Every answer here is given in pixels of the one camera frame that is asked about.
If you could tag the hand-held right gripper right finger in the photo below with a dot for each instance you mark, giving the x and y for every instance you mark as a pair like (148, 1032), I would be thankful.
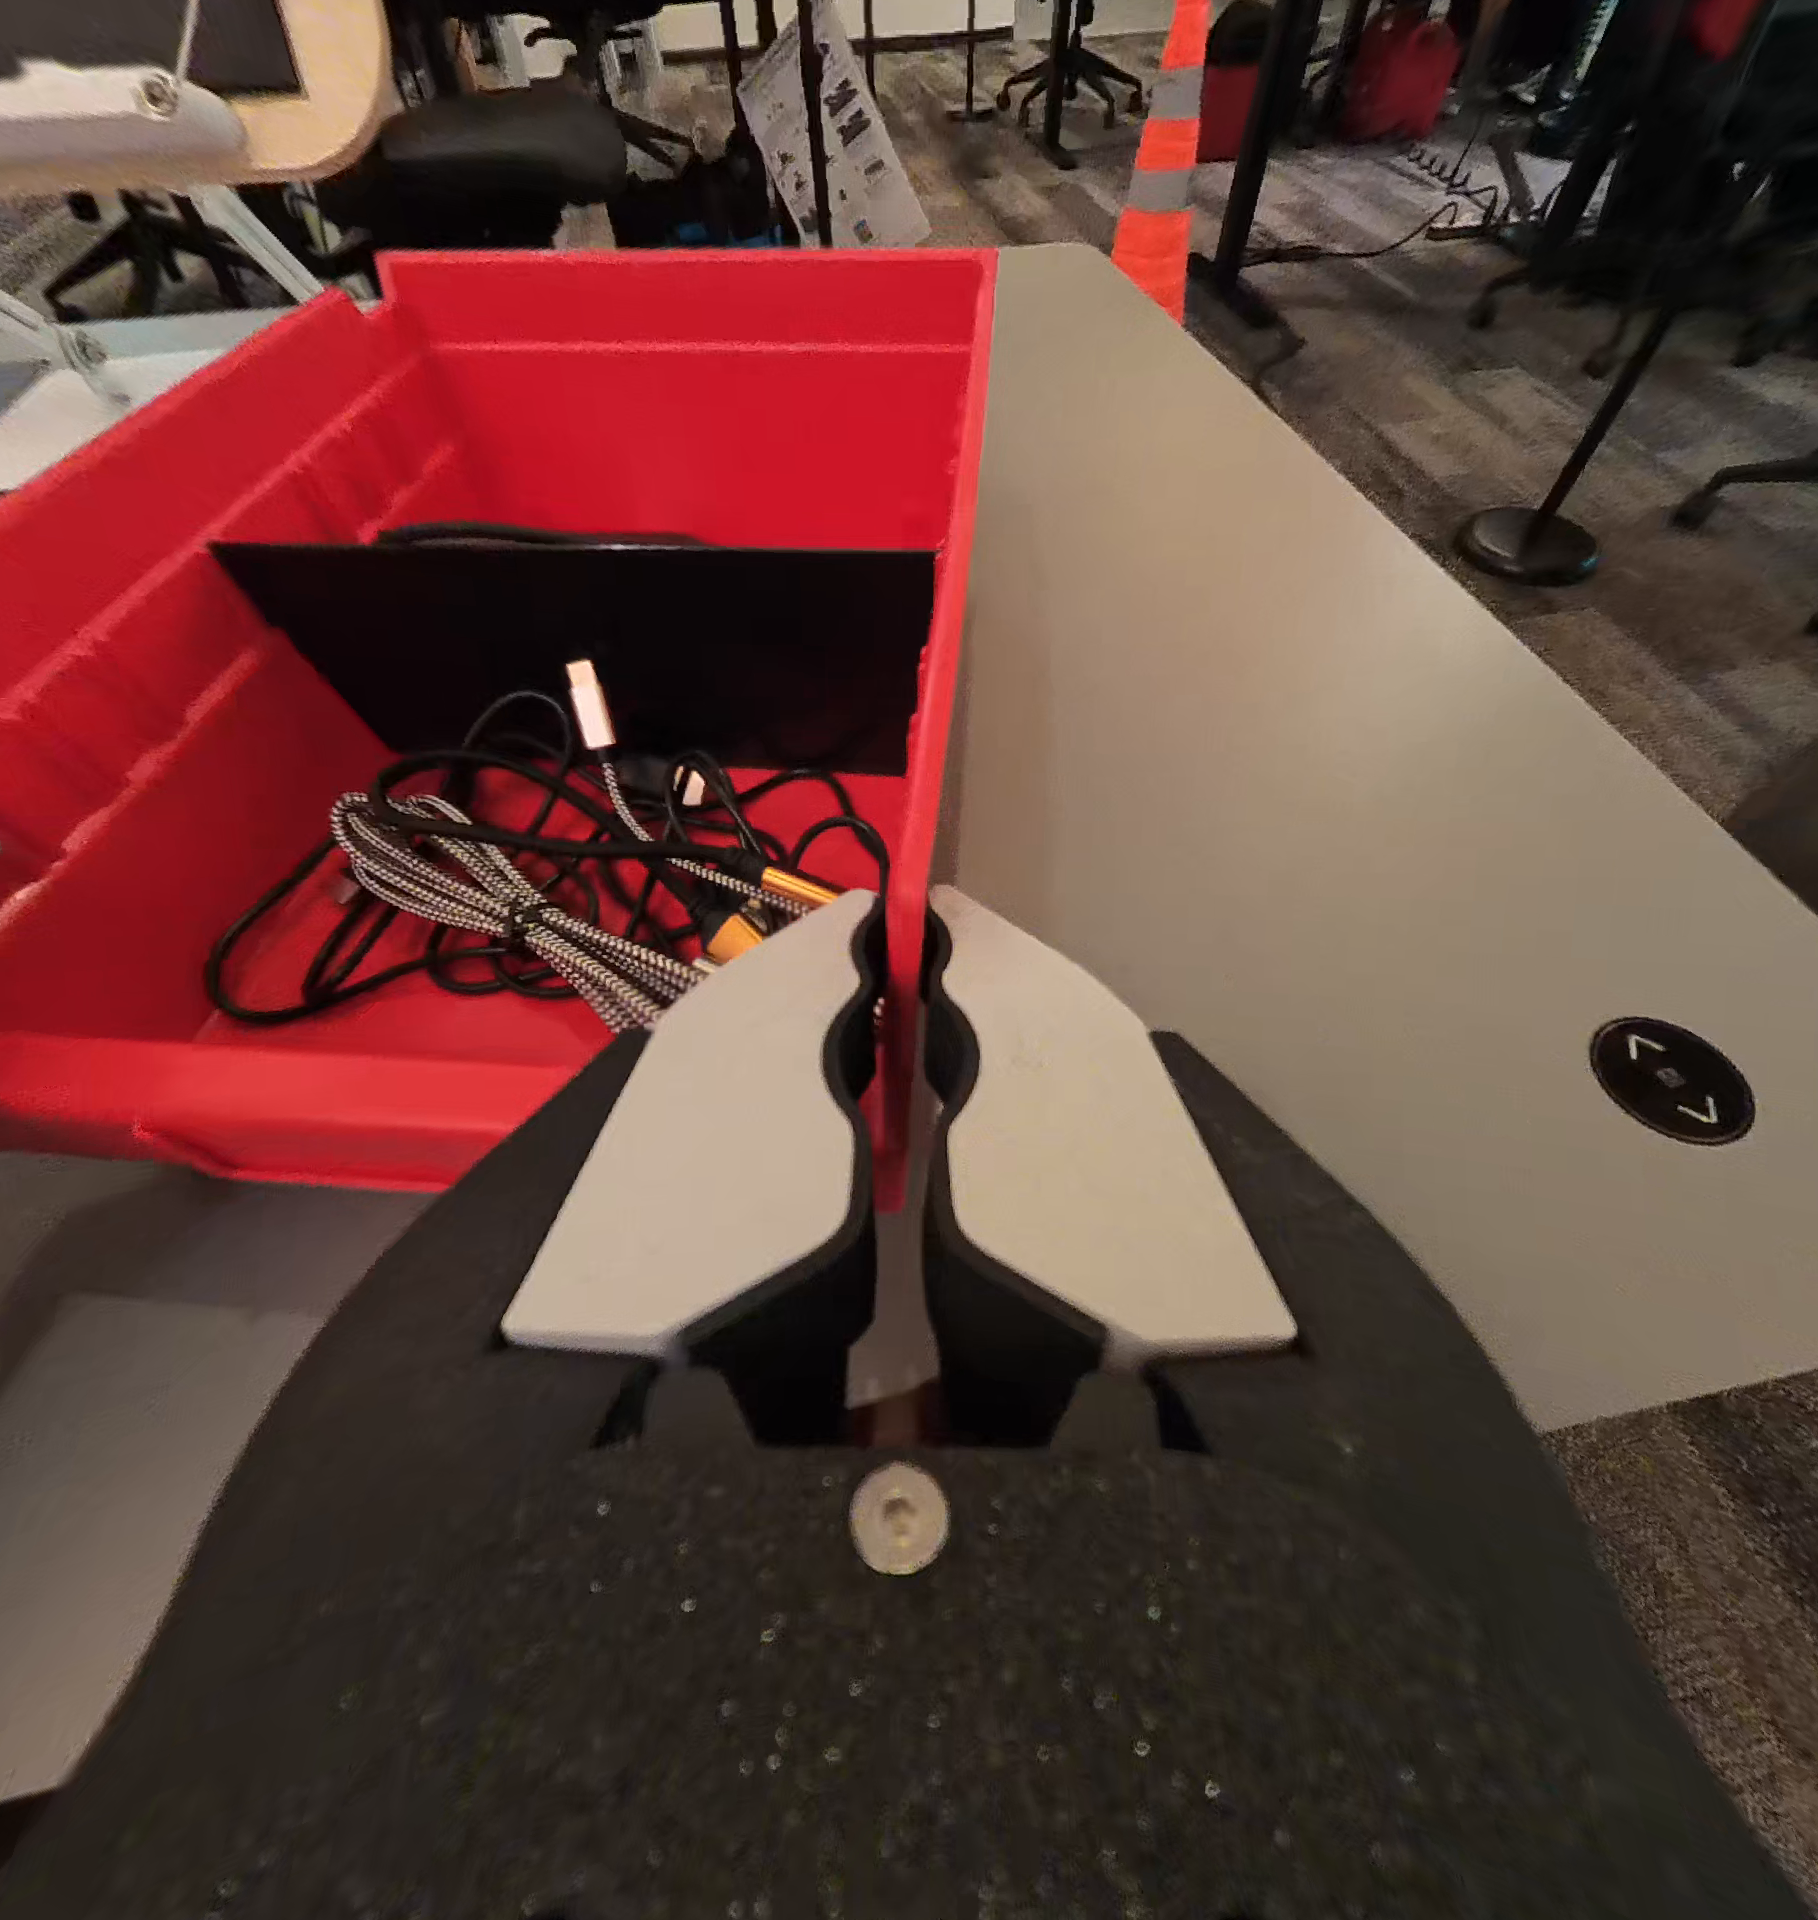
(1104, 1171)

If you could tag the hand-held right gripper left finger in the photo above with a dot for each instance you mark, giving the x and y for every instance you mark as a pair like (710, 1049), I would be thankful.
(714, 1154)

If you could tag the red plastic bin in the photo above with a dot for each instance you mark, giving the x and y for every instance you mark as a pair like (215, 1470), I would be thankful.
(624, 391)

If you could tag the black bin divider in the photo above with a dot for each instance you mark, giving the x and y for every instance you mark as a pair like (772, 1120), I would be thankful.
(549, 645)

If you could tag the round black desk controller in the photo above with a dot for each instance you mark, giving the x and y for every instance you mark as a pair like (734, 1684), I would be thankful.
(1674, 1080)

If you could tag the black office chair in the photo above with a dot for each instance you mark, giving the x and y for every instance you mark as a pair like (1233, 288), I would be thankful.
(1074, 74)
(475, 164)

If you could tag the orange striped cone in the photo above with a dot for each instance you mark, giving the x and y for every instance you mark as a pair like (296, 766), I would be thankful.
(1164, 150)

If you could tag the printed paper sheet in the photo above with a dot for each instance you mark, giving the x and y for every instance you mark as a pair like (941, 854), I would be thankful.
(834, 135)

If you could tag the red bag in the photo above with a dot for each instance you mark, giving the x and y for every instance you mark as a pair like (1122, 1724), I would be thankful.
(1397, 74)

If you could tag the black stanchion post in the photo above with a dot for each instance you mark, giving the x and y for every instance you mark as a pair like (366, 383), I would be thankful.
(1524, 543)

